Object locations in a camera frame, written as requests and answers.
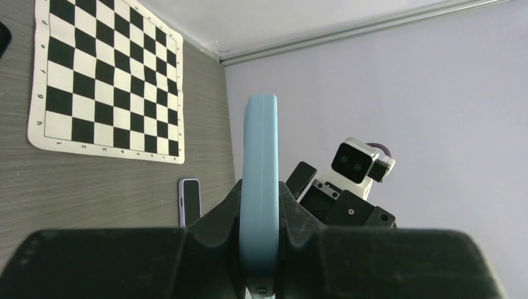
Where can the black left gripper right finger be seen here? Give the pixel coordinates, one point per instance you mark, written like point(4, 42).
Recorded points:
point(324, 261)

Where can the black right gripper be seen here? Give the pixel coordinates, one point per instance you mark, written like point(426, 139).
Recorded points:
point(332, 205)

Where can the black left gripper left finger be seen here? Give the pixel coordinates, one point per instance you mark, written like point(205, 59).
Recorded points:
point(198, 261)

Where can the phone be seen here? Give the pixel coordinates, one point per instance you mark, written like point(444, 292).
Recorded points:
point(189, 201)
point(259, 231)

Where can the phone in lilac case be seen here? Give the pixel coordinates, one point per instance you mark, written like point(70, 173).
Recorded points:
point(189, 201)

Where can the black white chessboard mat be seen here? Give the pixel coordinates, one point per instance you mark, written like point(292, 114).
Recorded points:
point(107, 81)

